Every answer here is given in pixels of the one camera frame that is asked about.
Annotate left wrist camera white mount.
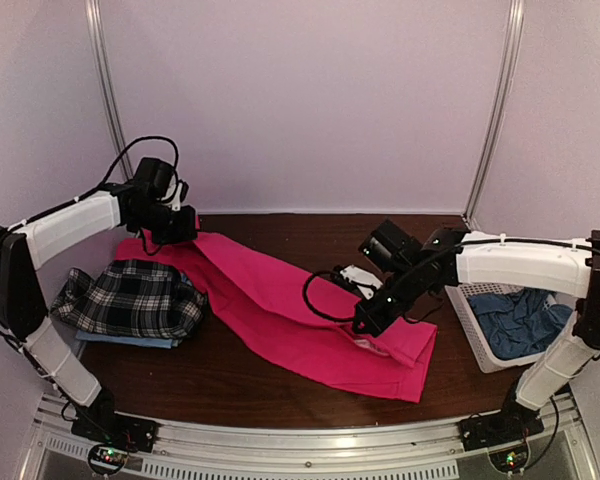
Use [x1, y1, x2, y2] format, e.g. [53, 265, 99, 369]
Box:
[161, 180, 189, 211]

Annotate left aluminium frame post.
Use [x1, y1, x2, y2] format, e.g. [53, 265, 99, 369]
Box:
[84, 0, 126, 154]

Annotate right aluminium frame post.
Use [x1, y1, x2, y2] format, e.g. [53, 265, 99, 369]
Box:
[463, 0, 526, 229]

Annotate folded light blue shirt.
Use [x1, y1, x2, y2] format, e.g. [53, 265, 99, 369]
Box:
[75, 330, 182, 350]

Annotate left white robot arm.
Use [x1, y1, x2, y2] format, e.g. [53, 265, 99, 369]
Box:
[0, 157, 197, 408]

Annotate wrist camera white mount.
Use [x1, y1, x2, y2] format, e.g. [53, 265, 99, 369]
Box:
[161, 180, 189, 211]
[332, 265, 383, 299]

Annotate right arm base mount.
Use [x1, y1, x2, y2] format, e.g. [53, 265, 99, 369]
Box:
[457, 411, 544, 451]

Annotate right black cable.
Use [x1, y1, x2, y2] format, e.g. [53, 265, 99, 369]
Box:
[302, 269, 361, 323]

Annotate round circuit board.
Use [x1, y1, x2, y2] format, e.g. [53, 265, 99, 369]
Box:
[488, 444, 530, 474]
[86, 443, 129, 476]

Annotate white plastic laundry basket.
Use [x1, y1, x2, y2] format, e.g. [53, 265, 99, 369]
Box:
[446, 283, 575, 373]

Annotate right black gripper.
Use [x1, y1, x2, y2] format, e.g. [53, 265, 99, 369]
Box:
[353, 264, 424, 338]

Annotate left round circuit board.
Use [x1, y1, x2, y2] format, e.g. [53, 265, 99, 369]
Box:
[86, 443, 129, 476]

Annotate right round circuit board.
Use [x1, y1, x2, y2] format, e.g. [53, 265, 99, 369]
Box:
[488, 444, 530, 474]

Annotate black cable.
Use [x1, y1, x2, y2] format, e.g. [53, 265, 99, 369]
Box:
[69, 135, 180, 201]
[302, 269, 361, 323]

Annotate black white plaid shirt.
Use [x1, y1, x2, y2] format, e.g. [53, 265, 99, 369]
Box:
[49, 260, 209, 341]

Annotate front aluminium rail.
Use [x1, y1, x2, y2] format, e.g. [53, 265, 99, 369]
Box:
[15, 393, 600, 479]

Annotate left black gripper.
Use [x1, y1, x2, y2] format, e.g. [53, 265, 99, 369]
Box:
[133, 201, 197, 246]

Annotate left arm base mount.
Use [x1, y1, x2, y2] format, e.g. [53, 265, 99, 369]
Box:
[71, 414, 158, 453]

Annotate blue denim garment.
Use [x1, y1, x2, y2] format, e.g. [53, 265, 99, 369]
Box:
[468, 288, 573, 360]

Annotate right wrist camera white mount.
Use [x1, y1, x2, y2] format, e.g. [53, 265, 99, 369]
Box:
[332, 265, 383, 299]

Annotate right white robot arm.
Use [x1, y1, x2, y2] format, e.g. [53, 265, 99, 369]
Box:
[353, 220, 600, 442]

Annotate pink shirt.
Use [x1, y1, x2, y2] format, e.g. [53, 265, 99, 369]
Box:
[113, 230, 439, 404]

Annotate left black cable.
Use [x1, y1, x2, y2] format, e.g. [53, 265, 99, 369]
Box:
[69, 135, 180, 201]

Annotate aluminium frame post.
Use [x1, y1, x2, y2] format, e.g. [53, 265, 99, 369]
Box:
[84, 0, 126, 154]
[463, 0, 526, 229]

